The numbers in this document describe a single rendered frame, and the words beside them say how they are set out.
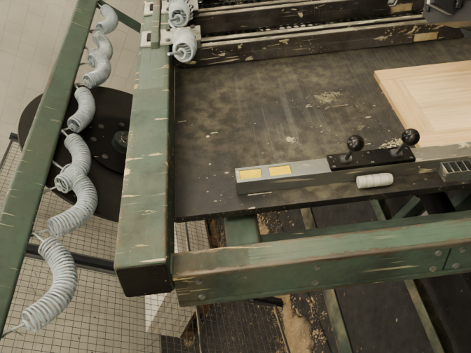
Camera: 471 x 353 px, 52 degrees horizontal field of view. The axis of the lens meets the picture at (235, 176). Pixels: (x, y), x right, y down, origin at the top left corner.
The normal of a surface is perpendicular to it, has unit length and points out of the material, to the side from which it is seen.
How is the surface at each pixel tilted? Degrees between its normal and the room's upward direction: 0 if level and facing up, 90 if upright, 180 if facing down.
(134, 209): 59
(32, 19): 90
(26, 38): 90
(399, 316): 0
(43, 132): 90
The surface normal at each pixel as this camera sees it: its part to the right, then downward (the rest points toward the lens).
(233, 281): 0.10, 0.67
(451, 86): -0.07, -0.73
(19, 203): 0.45, -0.69
